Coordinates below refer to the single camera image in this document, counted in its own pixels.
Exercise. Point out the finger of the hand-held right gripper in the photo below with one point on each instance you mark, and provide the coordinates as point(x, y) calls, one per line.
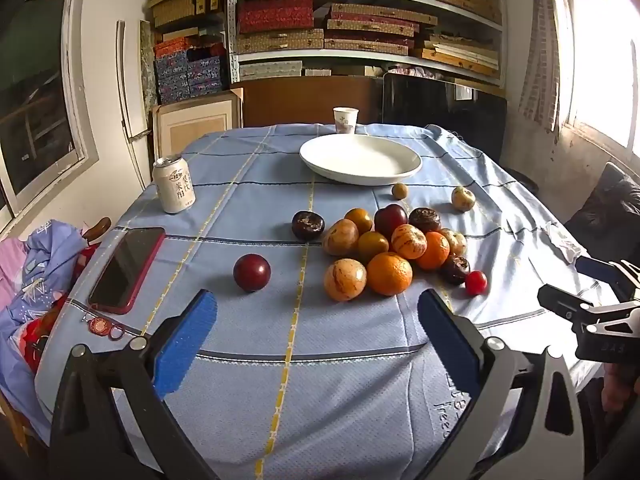
point(562, 300)
point(597, 269)

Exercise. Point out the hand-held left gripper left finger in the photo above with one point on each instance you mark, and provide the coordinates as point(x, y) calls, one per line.
point(185, 340)

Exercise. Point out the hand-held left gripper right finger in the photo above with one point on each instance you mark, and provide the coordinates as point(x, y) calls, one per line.
point(447, 332)

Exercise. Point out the red cherry tomato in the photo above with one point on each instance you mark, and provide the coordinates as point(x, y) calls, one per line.
point(476, 282)

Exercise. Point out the pale brown round fruit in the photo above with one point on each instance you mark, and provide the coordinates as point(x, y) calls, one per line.
point(463, 198)
point(456, 241)

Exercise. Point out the dark red plum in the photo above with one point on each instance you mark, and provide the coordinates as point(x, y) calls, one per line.
point(390, 220)
point(251, 272)

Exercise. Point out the striped yellow pepino melon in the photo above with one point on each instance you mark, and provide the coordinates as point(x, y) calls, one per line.
point(409, 241)
point(345, 279)

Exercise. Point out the small yellow-orange fruit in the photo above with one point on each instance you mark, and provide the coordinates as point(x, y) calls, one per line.
point(358, 219)
point(372, 246)

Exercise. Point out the white oval plate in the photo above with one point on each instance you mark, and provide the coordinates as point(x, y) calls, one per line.
point(360, 157)

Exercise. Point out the person's right hand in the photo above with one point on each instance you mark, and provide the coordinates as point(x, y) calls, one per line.
point(620, 385)

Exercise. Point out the black cushion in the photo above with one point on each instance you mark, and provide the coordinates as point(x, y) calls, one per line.
point(605, 200)

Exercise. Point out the red key fob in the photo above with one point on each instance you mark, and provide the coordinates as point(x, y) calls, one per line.
point(98, 325)

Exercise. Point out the smartphone in red case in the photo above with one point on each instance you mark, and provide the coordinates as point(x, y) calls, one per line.
point(125, 270)

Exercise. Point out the blue checked tablecloth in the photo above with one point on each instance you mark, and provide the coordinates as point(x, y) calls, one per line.
point(310, 385)

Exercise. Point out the wooden chair back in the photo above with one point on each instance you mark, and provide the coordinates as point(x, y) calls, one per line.
point(97, 230)

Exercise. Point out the small brown longan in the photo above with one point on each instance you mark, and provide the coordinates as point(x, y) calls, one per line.
point(399, 191)

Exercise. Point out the beige drink can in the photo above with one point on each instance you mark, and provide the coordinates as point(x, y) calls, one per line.
point(172, 187)

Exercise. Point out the blue printed blanket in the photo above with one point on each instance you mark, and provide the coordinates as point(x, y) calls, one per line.
point(40, 270)

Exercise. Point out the pink cloth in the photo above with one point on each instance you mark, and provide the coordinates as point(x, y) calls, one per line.
point(10, 265)

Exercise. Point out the bright window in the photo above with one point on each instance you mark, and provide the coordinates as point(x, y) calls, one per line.
point(600, 60)

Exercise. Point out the black monitor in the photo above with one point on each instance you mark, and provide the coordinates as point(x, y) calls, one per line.
point(445, 110)

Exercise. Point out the brick pattern curtain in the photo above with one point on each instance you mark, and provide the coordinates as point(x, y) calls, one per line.
point(540, 45)

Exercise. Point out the white paper cup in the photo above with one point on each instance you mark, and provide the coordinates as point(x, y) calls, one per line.
point(346, 121)

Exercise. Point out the white leaning board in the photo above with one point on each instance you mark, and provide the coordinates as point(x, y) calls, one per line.
point(127, 90)

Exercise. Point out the stack of blue patterned boxes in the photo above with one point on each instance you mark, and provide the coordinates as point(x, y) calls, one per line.
point(190, 75)

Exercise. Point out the brown wooden board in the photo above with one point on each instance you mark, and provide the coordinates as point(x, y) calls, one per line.
point(305, 100)

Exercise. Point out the marble slab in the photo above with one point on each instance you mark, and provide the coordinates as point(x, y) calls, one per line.
point(147, 60)

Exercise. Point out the white metal shelf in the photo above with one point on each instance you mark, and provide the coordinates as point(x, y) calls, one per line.
point(365, 60)

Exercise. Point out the white framed window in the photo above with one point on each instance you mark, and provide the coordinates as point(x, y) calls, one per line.
point(40, 90)

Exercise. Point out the stack of patterned flat boxes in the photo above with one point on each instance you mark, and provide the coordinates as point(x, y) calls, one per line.
point(370, 25)

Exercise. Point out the stack of yellow boxes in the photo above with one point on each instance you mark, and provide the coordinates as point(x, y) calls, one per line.
point(175, 2)

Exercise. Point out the wooden picture frame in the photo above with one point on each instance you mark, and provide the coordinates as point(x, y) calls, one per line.
point(197, 122)

